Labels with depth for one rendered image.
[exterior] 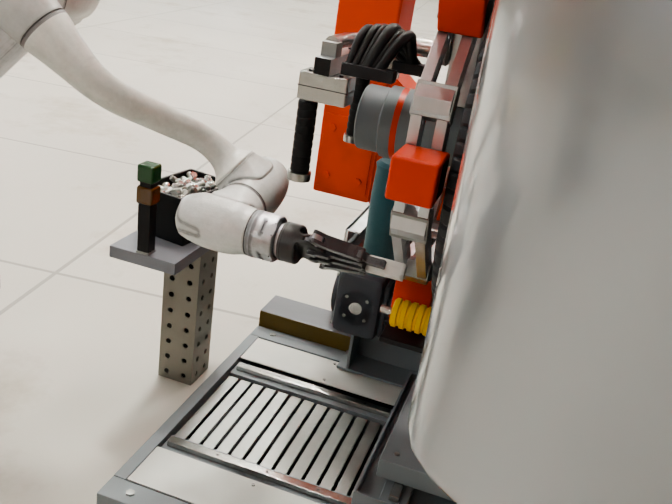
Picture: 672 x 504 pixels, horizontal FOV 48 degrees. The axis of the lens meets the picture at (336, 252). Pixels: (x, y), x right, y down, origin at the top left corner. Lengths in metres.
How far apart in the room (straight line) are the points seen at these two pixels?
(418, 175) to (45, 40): 0.70
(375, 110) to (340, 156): 0.57
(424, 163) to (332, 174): 0.92
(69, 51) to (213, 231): 0.40
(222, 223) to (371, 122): 0.34
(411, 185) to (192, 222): 0.46
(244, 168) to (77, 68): 0.35
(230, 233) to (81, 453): 0.73
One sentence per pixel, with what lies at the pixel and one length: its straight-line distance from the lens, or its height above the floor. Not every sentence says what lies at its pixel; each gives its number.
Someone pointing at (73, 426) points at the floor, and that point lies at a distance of 1.95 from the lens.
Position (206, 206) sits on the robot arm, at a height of 0.68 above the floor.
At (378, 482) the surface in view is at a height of 0.15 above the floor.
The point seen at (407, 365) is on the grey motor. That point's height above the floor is 0.10.
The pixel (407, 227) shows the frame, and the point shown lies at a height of 0.75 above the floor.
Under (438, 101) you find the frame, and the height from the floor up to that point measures 0.96.
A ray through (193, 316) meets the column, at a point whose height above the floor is 0.21.
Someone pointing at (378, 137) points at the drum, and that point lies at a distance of 1.43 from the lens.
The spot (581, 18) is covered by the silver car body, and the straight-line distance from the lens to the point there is 0.44.
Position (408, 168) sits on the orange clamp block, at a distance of 1.12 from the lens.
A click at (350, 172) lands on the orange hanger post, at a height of 0.60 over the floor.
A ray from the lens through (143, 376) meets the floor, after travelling 2.12.
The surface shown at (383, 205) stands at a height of 0.65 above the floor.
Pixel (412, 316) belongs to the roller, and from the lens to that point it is 1.44.
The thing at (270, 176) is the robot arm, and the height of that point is 0.71.
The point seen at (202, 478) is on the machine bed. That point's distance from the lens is 1.68.
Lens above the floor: 1.18
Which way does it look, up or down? 23 degrees down
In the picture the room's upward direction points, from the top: 9 degrees clockwise
